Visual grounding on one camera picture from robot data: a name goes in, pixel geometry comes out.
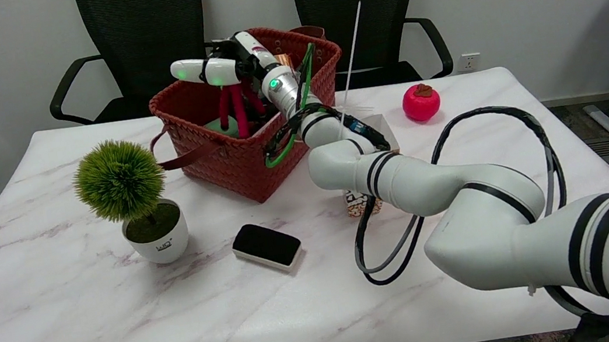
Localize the red woven basket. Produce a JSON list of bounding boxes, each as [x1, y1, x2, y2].
[[135, 17, 360, 217]]

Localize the green plant in white pot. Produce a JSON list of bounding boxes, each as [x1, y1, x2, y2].
[[68, 131, 193, 275]]

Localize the red black flexible tripod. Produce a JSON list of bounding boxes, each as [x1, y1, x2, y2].
[[215, 79, 271, 142]]

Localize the white wall socket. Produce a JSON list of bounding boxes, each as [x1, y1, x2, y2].
[[455, 52, 483, 73]]

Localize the green tape roll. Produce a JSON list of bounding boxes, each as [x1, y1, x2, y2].
[[204, 115, 245, 143]]

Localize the orange white popcorn box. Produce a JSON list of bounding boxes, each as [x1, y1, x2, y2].
[[333, 112, 408, 219]]

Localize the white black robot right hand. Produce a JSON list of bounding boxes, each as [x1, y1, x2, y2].
[[167, 26, 285, 95]]

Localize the red toy pomegranate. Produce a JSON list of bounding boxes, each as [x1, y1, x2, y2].
[[400, 81, 443, 125]]

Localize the black white board eraser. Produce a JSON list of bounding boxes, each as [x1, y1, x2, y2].
[[229, 217, 305, 280]]

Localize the green robot cable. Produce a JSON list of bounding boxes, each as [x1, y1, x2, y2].
[[250, 43, 331, 169]]

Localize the white zip tie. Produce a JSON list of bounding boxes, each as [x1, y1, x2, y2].
[[322, 1, 379, 139]]

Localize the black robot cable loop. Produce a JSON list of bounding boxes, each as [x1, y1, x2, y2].
[[338, 98, 577, 289]]

